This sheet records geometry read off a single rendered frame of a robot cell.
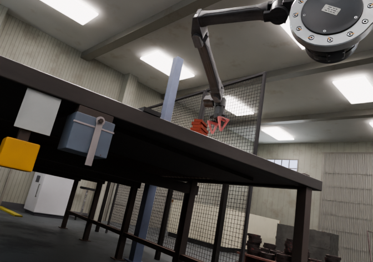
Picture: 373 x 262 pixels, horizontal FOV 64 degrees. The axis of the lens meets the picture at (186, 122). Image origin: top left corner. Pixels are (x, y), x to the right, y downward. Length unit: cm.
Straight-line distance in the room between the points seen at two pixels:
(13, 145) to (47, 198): 556
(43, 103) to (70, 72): 672
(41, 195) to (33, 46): 322
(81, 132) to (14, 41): 653
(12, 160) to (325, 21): 89
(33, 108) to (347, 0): 90
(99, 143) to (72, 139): 9
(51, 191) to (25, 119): 555
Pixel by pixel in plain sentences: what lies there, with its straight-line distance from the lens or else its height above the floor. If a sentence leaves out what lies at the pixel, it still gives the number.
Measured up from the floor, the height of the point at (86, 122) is 80.
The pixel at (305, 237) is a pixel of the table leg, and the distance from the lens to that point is 187.
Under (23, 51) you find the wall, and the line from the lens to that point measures 746.
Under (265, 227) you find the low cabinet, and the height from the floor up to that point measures 57.
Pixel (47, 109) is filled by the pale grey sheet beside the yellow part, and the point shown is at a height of 81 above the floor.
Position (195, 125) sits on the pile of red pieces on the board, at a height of 125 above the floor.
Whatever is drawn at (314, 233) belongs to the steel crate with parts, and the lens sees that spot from 636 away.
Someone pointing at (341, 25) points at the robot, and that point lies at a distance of 84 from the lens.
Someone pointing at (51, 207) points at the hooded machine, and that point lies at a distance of 655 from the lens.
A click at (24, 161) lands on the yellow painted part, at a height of 64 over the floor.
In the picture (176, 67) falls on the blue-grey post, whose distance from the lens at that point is 378.
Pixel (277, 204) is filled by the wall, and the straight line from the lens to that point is 1200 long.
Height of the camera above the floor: 60
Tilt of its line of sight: 16 degrees up
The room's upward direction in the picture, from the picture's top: 11 degrees clockwise
